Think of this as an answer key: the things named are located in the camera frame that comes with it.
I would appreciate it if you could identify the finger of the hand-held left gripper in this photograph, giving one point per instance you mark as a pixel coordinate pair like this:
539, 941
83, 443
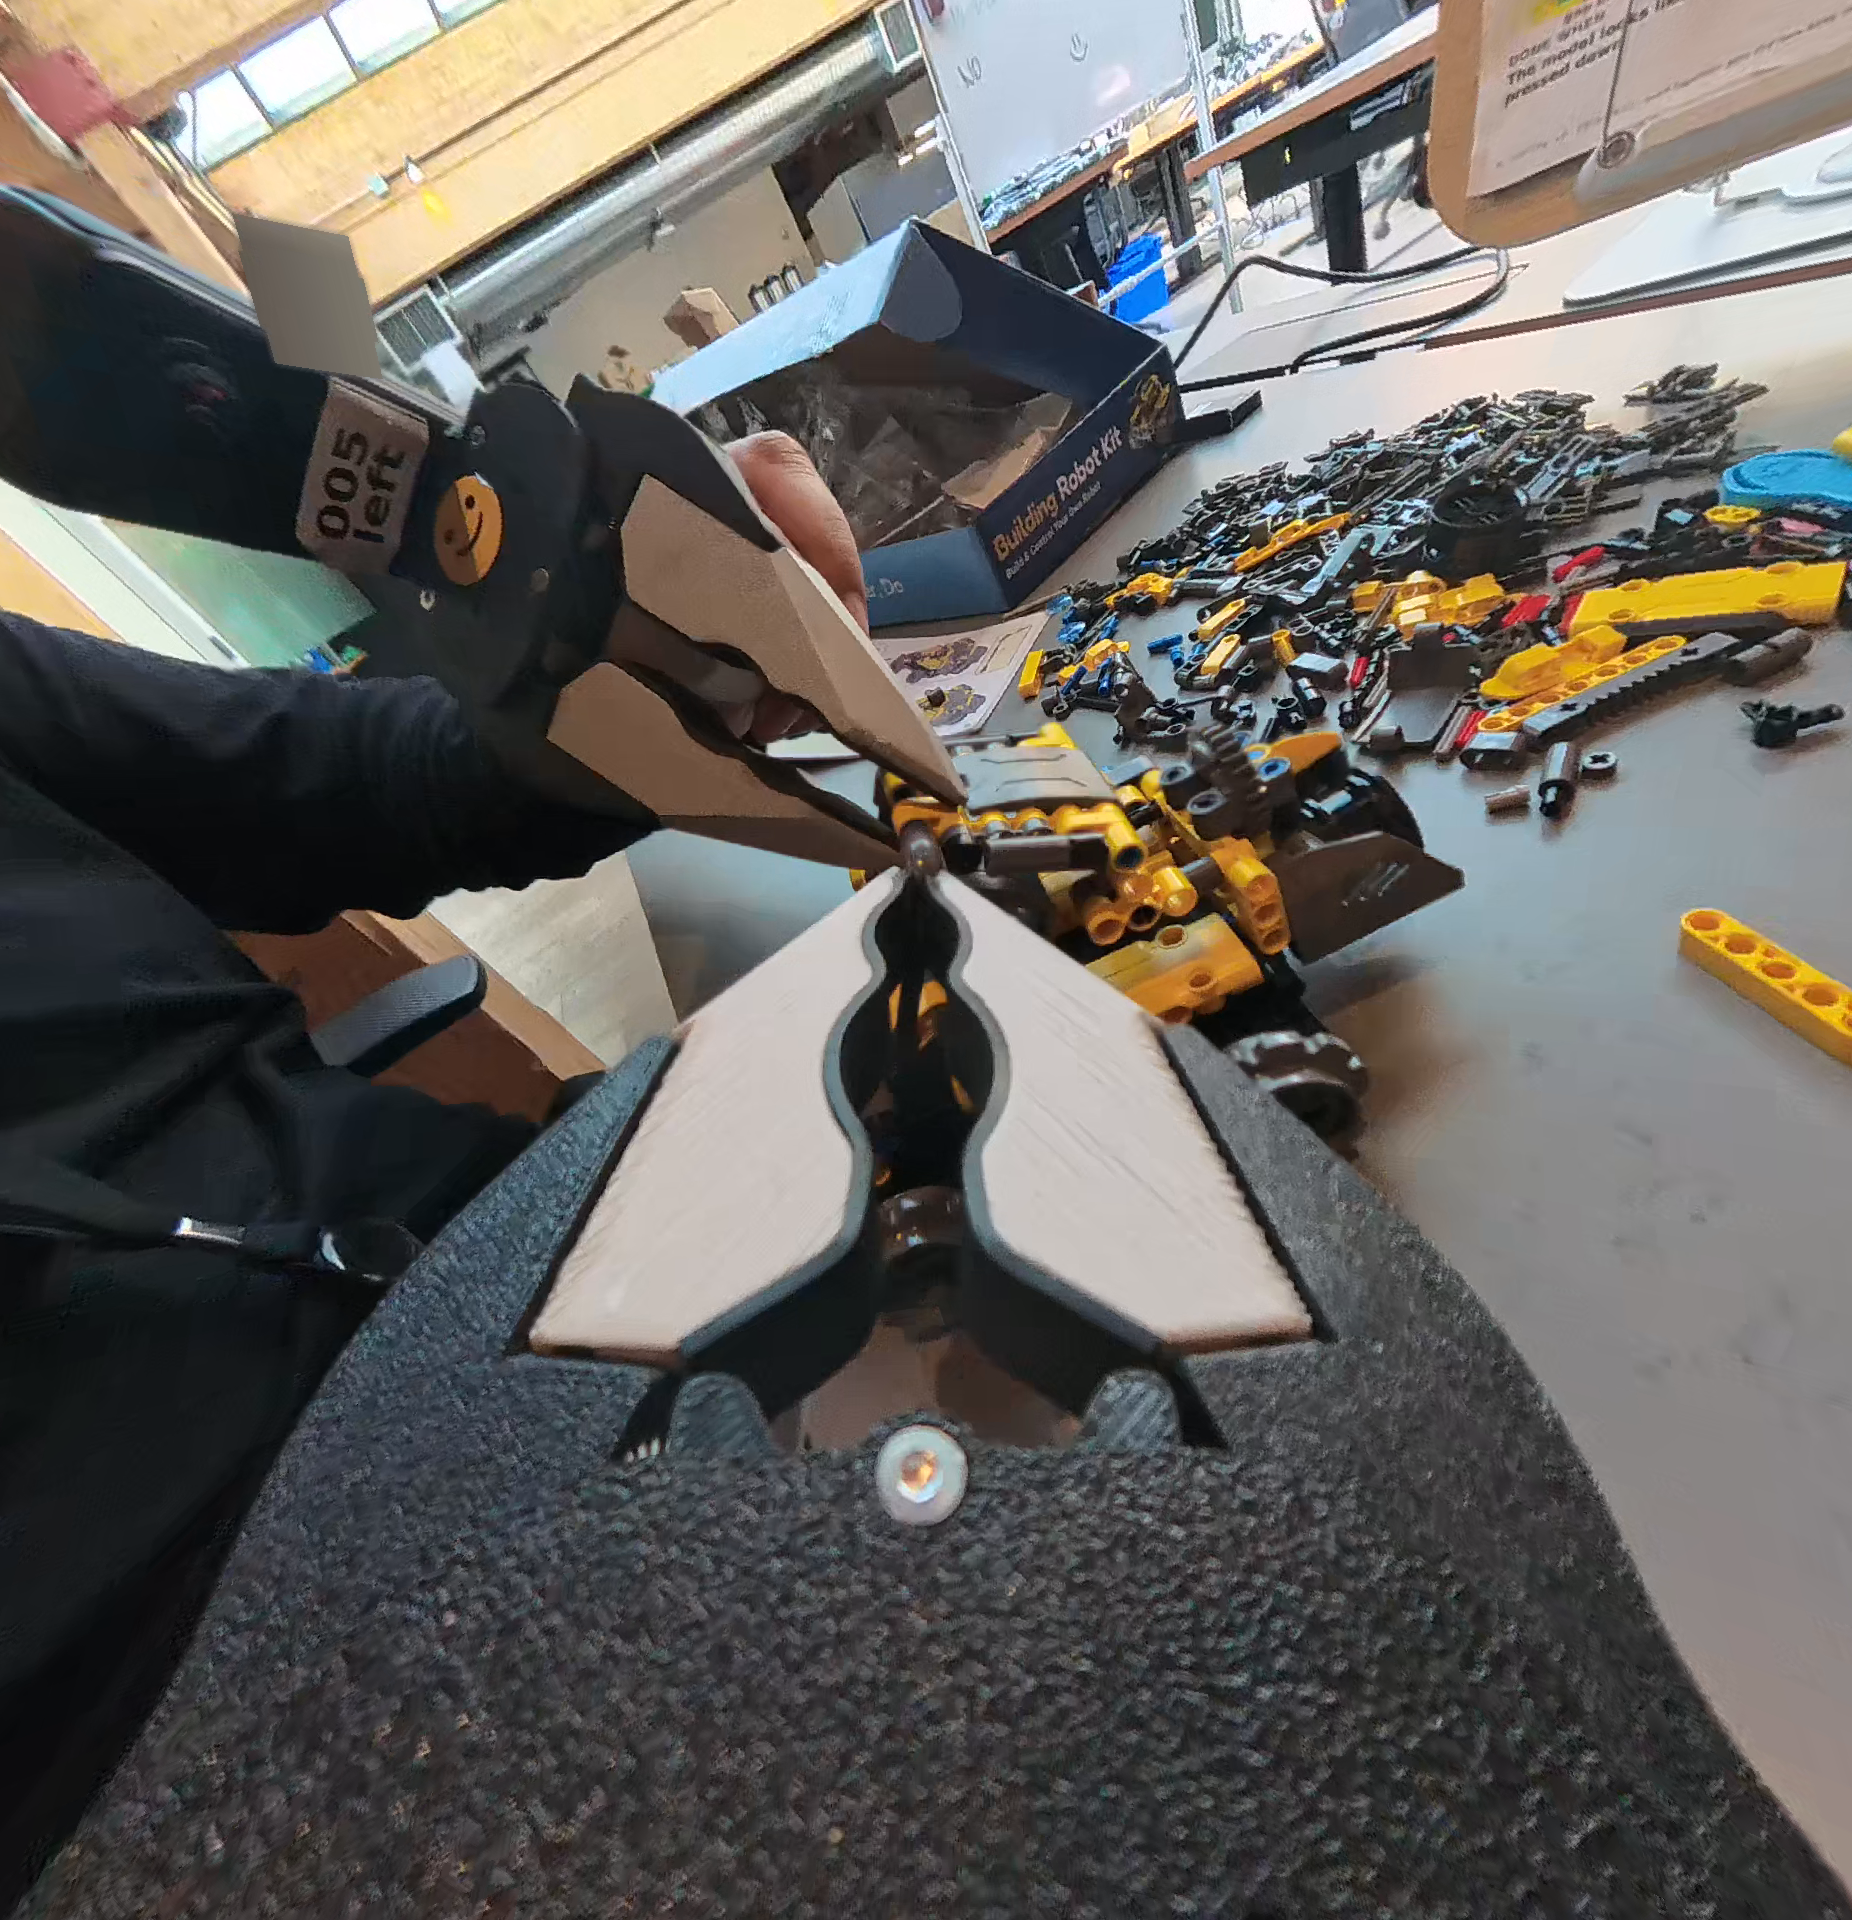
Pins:
761, 616
687, 765

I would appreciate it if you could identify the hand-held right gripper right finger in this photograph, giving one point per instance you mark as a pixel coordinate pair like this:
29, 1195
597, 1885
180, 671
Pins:
1121, 1185

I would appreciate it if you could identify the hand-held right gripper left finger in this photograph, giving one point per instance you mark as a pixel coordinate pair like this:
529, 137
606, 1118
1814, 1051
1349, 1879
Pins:
717, 1185

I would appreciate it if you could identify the grey small curved piece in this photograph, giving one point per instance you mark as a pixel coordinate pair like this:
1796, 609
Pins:
918, 849

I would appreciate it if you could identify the yellow toy vehicle model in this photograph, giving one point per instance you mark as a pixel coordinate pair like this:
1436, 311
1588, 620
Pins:
1168, 900

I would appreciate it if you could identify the person's left forearm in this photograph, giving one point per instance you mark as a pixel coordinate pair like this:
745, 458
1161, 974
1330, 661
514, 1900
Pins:
265, 780

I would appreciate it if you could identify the grey desk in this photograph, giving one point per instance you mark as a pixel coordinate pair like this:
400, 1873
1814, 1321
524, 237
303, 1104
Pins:
1617, 1275

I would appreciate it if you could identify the person's left hand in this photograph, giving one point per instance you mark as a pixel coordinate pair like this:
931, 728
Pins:
814, 510

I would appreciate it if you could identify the instruction booklet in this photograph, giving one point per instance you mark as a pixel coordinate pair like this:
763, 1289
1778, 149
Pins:
955, 676

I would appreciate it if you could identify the clear plastic bag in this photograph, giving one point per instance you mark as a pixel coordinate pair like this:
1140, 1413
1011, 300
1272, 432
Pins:
896, 450

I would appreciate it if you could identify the dark blue kit box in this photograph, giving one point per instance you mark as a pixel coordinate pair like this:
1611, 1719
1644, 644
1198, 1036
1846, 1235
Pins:
1078, 510

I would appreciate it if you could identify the black chair armrest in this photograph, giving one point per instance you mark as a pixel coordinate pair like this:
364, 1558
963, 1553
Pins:
403, 1008

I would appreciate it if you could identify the small black box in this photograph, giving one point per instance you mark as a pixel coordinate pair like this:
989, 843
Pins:
1221, 412

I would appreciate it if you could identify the blue crate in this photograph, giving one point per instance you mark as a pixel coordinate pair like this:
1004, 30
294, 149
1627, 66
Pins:
1137, 278

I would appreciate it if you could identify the pile of mixed coloured pieces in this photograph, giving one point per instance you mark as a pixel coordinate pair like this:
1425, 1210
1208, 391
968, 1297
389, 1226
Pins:
1318, 630

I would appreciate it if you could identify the grey curved panel piece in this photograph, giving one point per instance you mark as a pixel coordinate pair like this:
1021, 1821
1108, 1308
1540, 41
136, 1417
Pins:
1414, 697

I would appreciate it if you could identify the grey pin connector piece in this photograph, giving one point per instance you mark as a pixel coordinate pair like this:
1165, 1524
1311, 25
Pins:
1558, 771

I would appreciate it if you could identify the short yellow holed beam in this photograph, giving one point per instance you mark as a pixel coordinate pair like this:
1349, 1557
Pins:
1782, 987

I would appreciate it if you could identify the grey gear rack beam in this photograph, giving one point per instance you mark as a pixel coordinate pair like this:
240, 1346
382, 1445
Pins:
1632, 693

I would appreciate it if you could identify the black wheel rim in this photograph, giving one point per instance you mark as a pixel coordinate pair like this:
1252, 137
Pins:
1474, 522

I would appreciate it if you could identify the black angled connector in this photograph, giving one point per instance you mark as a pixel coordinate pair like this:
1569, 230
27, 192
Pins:
1782, 724

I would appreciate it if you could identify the wooden instruction board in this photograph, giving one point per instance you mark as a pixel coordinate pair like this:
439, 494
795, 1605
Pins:
1468, 195

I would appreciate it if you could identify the yellow rectangular panel piece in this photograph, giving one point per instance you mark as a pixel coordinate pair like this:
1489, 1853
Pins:
1708, 597

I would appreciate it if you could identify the blue brick separator tool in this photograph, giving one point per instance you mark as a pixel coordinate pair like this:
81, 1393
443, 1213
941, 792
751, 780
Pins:
1804, 488

